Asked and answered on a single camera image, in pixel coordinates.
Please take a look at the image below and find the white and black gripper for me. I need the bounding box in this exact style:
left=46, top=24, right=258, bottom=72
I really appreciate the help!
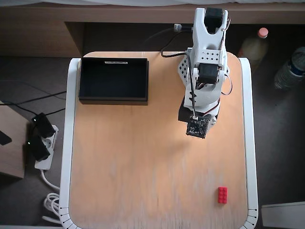
left=178, top=100, right=219, bottom=127

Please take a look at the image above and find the red lego block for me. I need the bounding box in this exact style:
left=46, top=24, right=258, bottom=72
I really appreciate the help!
left=217, top=187, right=228, bottom=204

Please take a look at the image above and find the black rectangular bin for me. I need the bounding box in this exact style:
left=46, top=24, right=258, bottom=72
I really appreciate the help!
left=78, top=57, right=150, bottom=106

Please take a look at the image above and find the yellow bottle with pink cap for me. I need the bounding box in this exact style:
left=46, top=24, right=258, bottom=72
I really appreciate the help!
left=237, top=27, right=270, bottom=72

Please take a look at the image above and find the clear plastic water bottle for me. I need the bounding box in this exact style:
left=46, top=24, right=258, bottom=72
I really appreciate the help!
left=273, top=46, right=305, bottom=91

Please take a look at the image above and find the white power strip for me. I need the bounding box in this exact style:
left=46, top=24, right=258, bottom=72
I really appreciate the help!
left=28, top=124, right=59, bottom=171

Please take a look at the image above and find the black power adapter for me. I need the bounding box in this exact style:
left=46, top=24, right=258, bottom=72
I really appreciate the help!
left=25, top=135, right=51, bottom=161
left=31, top=113, right=55, bottom=139

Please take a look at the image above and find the white box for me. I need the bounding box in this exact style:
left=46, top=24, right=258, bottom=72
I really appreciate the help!
left=260, top=201, right=305, bottom=228

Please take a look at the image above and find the brown wooden desk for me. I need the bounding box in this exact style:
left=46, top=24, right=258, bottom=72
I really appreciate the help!
left=0, top=5, right=305, bottom=58

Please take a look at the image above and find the brown wooden box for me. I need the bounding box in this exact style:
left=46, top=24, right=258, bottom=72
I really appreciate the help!
left=0, top=101, right=28, bottom=180

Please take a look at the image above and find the flat black object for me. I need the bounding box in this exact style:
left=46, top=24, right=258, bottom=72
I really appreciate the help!
left=0, top=130, right=12, bottom=146

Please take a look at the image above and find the black camera circuit board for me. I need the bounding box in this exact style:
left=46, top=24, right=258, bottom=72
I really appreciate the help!
left=186, top=115, right=210, bottom=139

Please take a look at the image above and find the black camera cable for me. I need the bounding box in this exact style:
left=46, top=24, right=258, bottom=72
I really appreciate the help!
left=186, top=52, right=199, bottom=119

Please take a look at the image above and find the black cable with white plug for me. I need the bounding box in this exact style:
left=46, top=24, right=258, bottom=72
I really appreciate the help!
left=160, top=23, right=194, bottom=58

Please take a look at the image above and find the white table frame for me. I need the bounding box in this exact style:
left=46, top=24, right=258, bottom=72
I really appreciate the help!
left=59, top=57, right=259, bottom=229

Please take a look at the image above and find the black floor cable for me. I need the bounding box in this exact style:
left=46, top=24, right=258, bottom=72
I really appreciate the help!
left=16, top=104, right=66, bottom=121

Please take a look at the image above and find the white power cord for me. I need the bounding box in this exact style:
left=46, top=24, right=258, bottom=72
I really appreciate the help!
left=40, top=168, right=63, bottom=225

